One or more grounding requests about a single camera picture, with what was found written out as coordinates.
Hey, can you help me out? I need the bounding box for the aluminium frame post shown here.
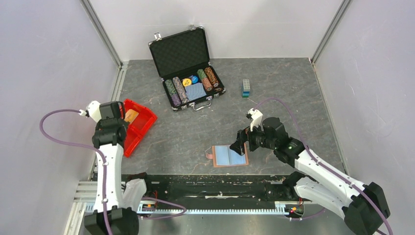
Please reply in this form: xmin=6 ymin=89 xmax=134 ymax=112
xmin=80 ymin=0 xmax=123 ymax=68
xmin=310 ymin=0 xmax=353 ymax=66

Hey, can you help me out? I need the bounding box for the brown orange chip stack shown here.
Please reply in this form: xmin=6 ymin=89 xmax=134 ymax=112
xmin=204 ymin=67 xmax=219 ymax=88

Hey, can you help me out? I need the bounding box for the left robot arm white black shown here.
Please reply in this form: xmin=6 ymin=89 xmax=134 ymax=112
xmin=84 ymin=101 xmax=154 ymax=235

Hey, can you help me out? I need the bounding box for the black poker chip case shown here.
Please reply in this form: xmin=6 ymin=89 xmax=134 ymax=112
xmin=148 ymin=25 xmax=226 ymax=112

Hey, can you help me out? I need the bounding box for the grey blue toy brick stack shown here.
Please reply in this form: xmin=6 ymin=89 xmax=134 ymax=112
xmin=241 ymin=79 xmax=251 ymax=97

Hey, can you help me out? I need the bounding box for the orange leather card holder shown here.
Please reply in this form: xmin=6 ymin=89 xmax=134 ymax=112
xmin=205 ymin=145 xmax=249 ymax=167

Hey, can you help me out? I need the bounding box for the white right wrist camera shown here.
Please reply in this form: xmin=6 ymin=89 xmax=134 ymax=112
xmin=247 ymin=108 xmax=263 ymax=132

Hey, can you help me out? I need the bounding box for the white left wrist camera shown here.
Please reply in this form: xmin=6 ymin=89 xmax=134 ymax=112
xmin=79 ymin=100 xmax=101 ymax=123

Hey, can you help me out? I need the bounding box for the left aluminium frame post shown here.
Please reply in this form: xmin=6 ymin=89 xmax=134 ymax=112
xmin=80 ymin=0 xmax=123 ymax=68

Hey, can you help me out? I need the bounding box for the right aluminium frame post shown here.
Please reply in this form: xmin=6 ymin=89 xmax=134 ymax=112
xmin=310 ymin=0 xmax=353 ymax=66

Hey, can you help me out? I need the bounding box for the pink grey chip stack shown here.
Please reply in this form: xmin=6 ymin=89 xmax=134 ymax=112
xmin=172 ymin=77 xmax=189 ymax=104

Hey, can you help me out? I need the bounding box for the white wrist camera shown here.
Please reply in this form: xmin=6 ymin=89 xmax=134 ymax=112
xmin=247 ymin=108 xmax=263 ymax=132
xmin=79 ymin=100 xmax=101 ymax=123

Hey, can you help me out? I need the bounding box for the aluminium slotted cable duct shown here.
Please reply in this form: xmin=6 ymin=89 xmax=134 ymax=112
xmin=137 ymin=203 xmax=289 ymax=216

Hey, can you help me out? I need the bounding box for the red bin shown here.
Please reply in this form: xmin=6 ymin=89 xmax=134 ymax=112
xmin=124 ymin=99 xmax=158 ymax=136
xmin=124 ymin=126 xmax=143 ymax=158

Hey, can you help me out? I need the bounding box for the blue dealer chip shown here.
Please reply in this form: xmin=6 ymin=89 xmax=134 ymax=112
xmin=189 ymin=75 xmax=199 ymax=84

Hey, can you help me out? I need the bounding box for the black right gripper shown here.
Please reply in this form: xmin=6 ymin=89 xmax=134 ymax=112
xmin=229 ymin=119 xmax=277 ymax=156

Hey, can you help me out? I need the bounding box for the red bin near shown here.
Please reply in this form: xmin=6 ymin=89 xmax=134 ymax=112
xmin=124 ymin=126 xmax=143 ymax=158

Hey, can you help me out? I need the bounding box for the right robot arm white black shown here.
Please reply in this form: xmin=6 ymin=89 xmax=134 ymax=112
xmin=230 ymin=117 xmax=391 ymax=235

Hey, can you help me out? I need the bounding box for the yellow dealer chip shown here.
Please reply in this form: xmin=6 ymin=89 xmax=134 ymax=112
xmin=182 ymin=78 xmax=192 ymax=87

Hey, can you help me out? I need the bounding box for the green purple chip stack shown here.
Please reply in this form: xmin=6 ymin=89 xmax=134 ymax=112
xmin=165 ymin=80 xmax=182 ymax=107

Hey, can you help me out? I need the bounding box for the red bin far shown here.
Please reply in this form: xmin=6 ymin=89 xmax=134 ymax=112
xmin=124 ymin=99 xmax=158 ymax=136

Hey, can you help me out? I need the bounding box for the green red chip stack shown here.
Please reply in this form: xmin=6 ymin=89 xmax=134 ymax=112
xmin=197 ymin=69 xmax=213 ymax=92

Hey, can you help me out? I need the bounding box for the blue playing card deck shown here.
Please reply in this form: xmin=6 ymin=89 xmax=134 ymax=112
xmin=185 ymin=83 xmax=206 ymax=101

